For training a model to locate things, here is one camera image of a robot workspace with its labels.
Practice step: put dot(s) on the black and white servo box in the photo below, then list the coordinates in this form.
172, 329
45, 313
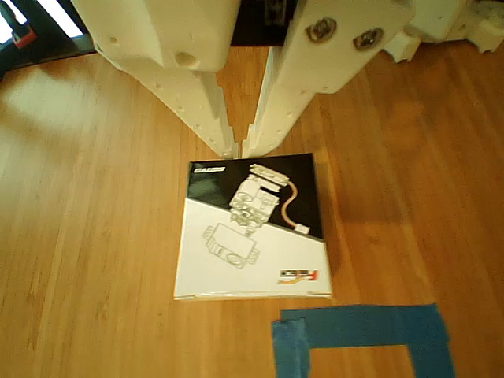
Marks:
252, 252

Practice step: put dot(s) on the blue tape square target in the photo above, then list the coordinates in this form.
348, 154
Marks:
362, 325

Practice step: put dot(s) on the red clamp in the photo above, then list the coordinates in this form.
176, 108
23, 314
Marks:
23, 39

